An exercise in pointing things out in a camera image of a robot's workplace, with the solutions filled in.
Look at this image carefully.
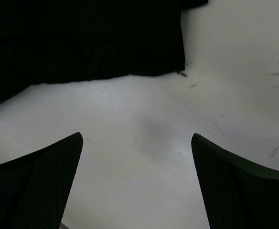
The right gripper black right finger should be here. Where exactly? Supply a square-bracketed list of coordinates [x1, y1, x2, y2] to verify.
[191, 134, 279, 229]

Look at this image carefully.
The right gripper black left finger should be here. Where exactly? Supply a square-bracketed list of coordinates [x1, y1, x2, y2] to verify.
[0, 133, 83, 229]

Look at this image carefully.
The black pleated skirt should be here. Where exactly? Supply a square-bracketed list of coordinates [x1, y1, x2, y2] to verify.
[0, 0, 207, 104]

